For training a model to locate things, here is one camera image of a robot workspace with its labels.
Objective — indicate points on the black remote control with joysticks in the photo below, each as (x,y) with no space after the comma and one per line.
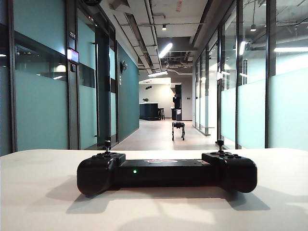
(168,173)

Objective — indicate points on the black quadruped robot dog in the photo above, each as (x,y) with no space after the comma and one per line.
(178,125)

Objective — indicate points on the black door access reader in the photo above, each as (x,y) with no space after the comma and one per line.
(73,68)

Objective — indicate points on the lit door display panel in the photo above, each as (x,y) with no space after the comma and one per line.
(73,55)

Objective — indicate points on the dark counter with white top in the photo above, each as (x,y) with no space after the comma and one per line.
(148,111)

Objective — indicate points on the dark wooden bar stool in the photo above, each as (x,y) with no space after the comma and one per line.
(161,113)

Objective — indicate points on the green potted plant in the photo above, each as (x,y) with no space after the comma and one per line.
(146,99)

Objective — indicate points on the tall black cabinet machine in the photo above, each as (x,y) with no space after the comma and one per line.
(178,106)

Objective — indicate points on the short linear ceiling light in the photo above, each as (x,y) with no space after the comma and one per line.
(157,73)

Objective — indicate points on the long linear ceiling light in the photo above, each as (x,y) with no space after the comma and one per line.
(165,50)

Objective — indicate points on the small ceiling spot light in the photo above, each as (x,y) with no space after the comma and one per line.
(164,27)

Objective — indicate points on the black room number plate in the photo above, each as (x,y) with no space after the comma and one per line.
(73,35)

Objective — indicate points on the hanging pendant lamp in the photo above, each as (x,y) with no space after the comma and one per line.
(253,28)

